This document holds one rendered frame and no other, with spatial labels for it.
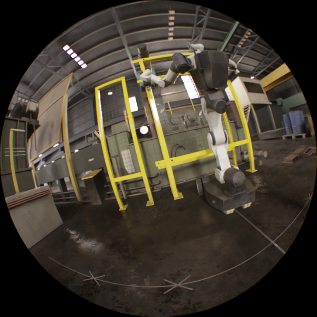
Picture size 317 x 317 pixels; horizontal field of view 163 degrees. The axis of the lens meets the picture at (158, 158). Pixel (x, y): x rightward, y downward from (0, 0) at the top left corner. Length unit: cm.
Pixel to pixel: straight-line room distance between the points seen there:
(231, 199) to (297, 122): 497
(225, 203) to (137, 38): 1163
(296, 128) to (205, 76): 498
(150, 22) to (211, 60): 1045
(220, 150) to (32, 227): 221
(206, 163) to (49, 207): 262
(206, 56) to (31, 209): 215
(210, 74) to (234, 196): 89
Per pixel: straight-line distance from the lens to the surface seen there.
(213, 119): 107
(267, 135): 660
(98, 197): 207
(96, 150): 240
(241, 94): 1015
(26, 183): 241
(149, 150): 199
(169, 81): 101
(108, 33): 1117
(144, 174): 138
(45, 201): 173
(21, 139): 261
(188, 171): 206
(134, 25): 1106
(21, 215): 161
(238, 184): 88
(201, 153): 124
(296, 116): 554
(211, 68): 85
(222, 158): 111
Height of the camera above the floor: 61
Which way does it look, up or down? 3 degrees down
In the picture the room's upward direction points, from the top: 14 degrees counter-clockwise
